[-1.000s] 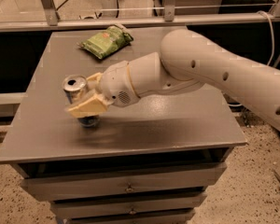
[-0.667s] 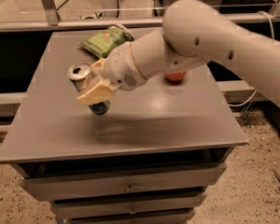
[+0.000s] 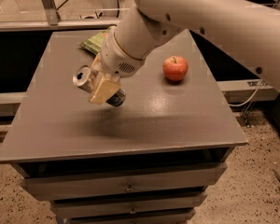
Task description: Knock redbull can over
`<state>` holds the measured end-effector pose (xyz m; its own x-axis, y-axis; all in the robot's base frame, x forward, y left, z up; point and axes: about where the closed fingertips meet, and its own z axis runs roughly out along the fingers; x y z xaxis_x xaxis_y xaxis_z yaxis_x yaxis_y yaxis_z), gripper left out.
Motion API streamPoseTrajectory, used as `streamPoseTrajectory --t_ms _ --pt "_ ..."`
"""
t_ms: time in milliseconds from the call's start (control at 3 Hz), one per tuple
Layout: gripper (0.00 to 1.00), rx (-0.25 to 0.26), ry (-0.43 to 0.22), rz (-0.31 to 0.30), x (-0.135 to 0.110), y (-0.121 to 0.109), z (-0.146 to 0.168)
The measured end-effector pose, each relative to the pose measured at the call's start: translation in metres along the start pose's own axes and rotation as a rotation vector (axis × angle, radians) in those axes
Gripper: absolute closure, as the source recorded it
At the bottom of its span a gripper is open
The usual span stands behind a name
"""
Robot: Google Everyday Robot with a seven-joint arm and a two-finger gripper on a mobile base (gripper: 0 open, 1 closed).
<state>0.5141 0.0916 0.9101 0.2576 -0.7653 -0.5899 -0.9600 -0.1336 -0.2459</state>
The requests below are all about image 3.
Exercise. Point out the red apple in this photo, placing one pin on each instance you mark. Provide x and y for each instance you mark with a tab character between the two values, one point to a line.
175	68

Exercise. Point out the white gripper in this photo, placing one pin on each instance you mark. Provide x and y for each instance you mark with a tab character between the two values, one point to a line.
116	60

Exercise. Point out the top grey drawer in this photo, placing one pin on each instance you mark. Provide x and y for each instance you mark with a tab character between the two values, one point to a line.
104	184

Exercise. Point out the silver blue redbull can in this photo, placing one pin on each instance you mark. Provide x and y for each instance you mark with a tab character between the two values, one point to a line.
101	86

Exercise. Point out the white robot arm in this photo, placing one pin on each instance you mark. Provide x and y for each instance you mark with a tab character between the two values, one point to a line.
248	32

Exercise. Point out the grey drawer cabinet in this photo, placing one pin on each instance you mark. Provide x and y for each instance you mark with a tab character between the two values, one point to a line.
162	123

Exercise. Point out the grey drawer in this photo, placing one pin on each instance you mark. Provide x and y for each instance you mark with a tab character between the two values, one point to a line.
104	184
129	205
177	216

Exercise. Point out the middle grey drawer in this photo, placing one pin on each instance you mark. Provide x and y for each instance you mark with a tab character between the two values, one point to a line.
129	205

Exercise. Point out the green chip bag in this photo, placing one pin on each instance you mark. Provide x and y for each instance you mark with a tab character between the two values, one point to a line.
95	42

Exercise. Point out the bottom grey drawer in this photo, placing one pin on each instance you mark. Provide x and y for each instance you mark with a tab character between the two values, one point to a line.
177	216

